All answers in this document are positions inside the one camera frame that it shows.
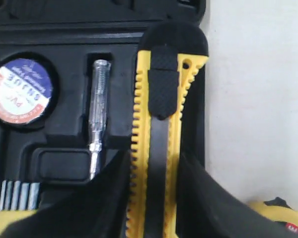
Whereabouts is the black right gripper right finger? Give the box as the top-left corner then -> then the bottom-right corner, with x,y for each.
177,154 -> 298,238

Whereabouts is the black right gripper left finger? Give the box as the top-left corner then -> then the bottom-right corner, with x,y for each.
4,151 -> 130,238

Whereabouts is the black electrical tape roll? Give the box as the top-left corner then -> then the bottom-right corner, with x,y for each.
0,58 -> 54,125

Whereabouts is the yellow tape measure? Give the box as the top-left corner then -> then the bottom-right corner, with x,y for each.
248,197 -> 298,235

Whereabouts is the hex key set yellow holder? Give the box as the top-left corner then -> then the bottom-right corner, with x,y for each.
0,180 -> 40,235

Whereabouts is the yellow utility knife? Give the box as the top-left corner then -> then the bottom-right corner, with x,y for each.
125,45 -> 210,238

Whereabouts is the clear voltage tester screwdriver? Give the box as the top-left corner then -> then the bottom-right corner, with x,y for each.
88,59 -> 111,179

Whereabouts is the black plastic tool case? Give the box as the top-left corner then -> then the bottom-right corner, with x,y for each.
0,0 -> 210,238

